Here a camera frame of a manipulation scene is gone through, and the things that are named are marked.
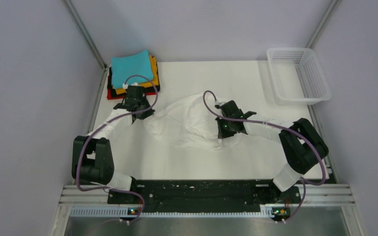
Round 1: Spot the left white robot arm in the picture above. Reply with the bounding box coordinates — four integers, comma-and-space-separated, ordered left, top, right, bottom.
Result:
72, 84, 155, 203

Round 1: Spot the folded red t shirt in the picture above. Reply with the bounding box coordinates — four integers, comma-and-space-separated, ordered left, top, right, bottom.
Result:
107, 87, 156, 100

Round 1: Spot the white t shirt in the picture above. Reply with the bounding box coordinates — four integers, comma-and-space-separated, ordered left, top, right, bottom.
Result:
143, 93, 241, 151

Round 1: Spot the folded black t shirt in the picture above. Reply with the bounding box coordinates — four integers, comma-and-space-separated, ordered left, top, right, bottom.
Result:
107, 59, 161, 98

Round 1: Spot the white plastic basket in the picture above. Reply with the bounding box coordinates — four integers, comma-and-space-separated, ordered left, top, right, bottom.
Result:
266, 47, 332, 105

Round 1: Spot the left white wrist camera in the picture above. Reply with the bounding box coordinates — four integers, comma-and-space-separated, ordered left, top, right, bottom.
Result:
123, 83, 140, 89

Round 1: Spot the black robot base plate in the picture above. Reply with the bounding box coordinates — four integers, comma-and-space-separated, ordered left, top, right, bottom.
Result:
107, 180, 301, 213

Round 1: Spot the white slotted cable duct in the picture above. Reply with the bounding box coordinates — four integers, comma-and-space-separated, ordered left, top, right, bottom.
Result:
69, 206, 288, 219

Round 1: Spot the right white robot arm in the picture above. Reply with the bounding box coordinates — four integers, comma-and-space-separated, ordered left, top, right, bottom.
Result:
215, 100, 329, 203

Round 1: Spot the folded cyan t shirt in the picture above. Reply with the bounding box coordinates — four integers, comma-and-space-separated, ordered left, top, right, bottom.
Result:
111, 50, 154, 89

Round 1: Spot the aluminium frame rail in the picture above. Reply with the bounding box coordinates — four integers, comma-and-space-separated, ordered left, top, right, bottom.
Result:
59, 184, 355, 207

